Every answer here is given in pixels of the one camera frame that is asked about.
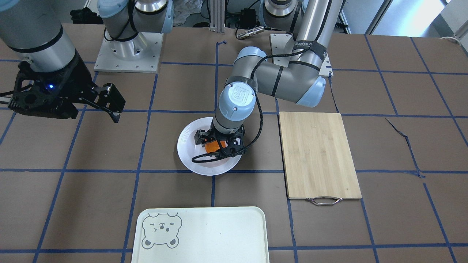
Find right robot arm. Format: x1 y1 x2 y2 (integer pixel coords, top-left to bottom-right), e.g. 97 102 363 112
0 0 174 123

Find white round plate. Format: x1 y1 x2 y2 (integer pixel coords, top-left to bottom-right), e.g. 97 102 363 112
177 117 241 176

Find orange fruit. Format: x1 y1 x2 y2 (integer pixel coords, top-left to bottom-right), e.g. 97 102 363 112
204 140 227 153

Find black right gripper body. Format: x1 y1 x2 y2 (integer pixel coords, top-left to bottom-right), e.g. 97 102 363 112
7 52 95 119

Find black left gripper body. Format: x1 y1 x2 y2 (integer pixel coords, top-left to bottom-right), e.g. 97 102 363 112
194 125 246 158

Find bamboo cutting board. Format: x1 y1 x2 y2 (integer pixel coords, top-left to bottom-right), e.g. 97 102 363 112
279 112 362 205

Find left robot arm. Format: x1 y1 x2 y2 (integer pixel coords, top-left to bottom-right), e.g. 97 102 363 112
192 0 344 163

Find cream bear tray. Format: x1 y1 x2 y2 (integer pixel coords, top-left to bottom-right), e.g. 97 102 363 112
132 206 269 263

